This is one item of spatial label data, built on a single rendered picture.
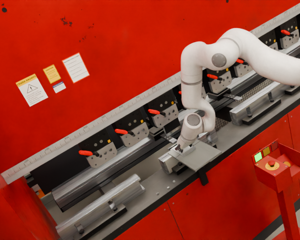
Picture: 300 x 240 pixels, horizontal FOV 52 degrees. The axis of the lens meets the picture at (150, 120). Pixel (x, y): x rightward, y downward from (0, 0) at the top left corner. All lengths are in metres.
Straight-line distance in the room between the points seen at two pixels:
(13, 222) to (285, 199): 1.44
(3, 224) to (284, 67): 1.18
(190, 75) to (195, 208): 0.88
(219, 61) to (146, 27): 0.54
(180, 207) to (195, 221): 0.17
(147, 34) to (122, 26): 0.14
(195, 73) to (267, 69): 0.29
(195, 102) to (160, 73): 0.32
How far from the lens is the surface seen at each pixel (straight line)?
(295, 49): 2.72
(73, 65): 1.42
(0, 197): 1.30
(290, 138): 2.25
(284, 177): 1.82
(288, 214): 2.09
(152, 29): 1.55
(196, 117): 1.43
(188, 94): 1.33
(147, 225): 1.73
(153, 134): 1.94
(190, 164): 1.61
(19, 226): 1.37
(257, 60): 1.17
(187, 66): 1.26
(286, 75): 1.16
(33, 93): 1.40
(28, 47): 1.38
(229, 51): 1.11
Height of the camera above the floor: 1.95
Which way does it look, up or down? 26 degrees down
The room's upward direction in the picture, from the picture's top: 22 degrees counter-clockwise
